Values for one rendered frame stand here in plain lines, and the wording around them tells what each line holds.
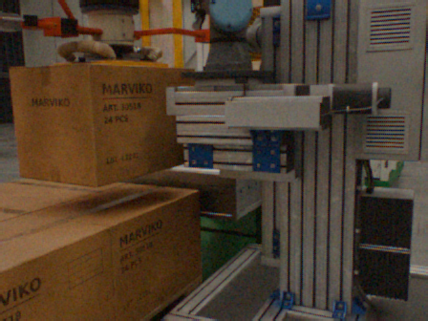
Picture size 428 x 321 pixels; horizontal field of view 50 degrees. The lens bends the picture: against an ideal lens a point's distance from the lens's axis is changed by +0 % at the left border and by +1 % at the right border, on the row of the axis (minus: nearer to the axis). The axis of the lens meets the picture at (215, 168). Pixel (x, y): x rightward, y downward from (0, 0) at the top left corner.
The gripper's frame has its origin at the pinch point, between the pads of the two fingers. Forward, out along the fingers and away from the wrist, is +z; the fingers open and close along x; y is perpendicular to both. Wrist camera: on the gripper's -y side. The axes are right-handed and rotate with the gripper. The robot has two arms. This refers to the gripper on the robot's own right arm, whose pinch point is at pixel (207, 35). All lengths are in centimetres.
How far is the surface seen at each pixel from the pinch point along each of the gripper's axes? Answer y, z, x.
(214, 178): -6, 61, -1
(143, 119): 36.5, 32.7, -6.4
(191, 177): -5, 62, -13
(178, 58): -80, 1, -70
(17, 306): 97, 78, -2
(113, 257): 59, 77, -3
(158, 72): 27.2, 15.3, -6.0
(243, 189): -15, 67, 9
